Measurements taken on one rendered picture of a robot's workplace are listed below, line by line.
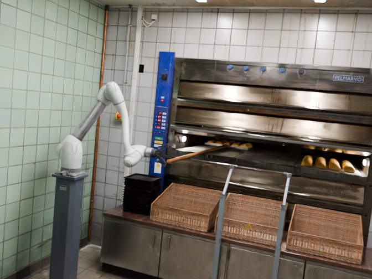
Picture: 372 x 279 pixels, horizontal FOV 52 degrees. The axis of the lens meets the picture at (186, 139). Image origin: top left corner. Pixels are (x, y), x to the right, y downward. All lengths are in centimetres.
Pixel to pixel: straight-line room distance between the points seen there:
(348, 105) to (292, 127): 50
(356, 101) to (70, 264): 274
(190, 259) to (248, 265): 49
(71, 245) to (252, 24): 249
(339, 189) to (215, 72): 156
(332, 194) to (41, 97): 267
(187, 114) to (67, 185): 138
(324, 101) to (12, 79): 259
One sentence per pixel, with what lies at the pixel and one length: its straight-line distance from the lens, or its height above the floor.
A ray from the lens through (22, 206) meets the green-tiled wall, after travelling 353.
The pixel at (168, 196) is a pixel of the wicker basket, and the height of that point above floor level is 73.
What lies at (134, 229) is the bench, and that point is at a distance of 353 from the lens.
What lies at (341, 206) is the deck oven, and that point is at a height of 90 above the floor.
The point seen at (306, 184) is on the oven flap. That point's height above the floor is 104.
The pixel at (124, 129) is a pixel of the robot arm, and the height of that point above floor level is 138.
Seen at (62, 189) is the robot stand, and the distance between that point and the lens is 314.
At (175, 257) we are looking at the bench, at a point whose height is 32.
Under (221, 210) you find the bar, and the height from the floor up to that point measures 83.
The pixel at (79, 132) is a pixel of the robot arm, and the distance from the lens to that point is 331.
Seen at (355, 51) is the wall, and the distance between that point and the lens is 360.
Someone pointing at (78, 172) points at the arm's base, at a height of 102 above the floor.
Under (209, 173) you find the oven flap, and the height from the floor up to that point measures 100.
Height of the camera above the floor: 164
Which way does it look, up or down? 5 degrees down
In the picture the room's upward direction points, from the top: 6 degrees clockwise
